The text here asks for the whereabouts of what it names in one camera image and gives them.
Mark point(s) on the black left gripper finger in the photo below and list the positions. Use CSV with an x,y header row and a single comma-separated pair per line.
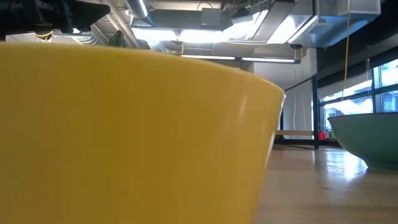
x,y
88,14

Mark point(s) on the yellow plastic mini bowl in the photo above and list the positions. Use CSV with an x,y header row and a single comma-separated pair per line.
x,y
124,140

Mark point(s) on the green cactus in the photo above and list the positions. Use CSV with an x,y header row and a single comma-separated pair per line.
x,y
117,40

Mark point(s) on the grey ceiling box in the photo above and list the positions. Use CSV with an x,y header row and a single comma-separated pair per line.
x,y
211,17

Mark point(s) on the fluorescent light fixture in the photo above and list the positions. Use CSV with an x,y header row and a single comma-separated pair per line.
x,y
267,59
208,57

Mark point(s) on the wooden rack shelf board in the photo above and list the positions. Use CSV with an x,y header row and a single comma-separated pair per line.
x,y
295,132

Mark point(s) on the small red box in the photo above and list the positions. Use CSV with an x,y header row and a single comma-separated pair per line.
x,y
322,136

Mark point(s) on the flexible silver duct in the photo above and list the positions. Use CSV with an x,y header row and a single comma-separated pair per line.
x,y
93,35

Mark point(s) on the round silver ventilation duct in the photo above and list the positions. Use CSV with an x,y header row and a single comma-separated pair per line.
x,y
138,7

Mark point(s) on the black ceiling camera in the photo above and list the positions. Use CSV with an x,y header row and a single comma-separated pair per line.
x,y
296,46

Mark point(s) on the black metal rack frame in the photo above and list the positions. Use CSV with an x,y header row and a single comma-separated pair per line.
x,y
315,109

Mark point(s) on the rectangular silver ventilation duct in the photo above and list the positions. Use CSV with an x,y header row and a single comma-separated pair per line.
x,y
342,25

